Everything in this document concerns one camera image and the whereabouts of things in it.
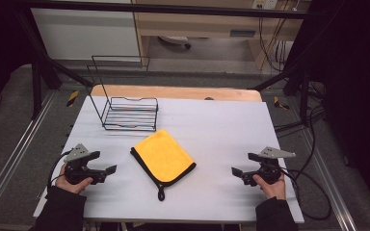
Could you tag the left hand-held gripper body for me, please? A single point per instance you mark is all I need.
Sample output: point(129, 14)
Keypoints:
point(77, 154)

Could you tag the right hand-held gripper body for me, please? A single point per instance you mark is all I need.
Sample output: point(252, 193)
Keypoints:
point(269, 170)

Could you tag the person's right hand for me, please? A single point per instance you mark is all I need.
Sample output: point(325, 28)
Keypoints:
point(274, 190)

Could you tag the person's left hand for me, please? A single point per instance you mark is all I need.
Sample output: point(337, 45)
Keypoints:
point(65, 185)

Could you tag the yellow cloth with black edge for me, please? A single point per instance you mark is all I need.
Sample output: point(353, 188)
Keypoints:
point(162, 155)

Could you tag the yellow black floor tape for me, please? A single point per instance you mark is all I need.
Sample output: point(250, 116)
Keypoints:
point(72, 98)
point(280, 103)

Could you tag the white cabinet panel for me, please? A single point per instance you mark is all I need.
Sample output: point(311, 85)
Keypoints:
point(83, 33)

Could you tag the light wooden desk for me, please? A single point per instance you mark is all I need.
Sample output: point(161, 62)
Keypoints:
point(202, 27)

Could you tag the office chair base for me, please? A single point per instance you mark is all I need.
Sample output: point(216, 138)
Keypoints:
point(175, 40)

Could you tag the white power strip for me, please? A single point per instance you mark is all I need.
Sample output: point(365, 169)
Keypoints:
point(265, 4)

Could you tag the aluminium floor rail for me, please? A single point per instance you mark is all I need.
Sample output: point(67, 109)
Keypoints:
point(16, 150)
point(329, 179)

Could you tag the black metal frame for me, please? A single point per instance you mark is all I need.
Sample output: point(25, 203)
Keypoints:
point(160, 8)

